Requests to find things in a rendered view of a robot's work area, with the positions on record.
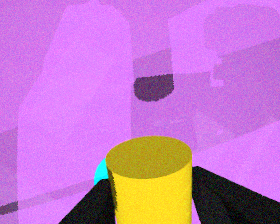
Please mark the cyan circle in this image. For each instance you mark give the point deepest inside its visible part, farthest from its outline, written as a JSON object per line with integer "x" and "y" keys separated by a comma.
{"x": 101, "y": 173}

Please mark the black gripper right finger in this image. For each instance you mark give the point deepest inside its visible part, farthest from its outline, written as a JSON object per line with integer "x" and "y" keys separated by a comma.
{"x": 220, "y": 201}

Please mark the yellow cylinder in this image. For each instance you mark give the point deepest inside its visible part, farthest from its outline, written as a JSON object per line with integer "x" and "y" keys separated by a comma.
{"x": 151, "y": 180}

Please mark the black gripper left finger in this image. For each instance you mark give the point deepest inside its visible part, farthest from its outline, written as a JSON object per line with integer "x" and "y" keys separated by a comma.
{"x": 96, "y": 207}

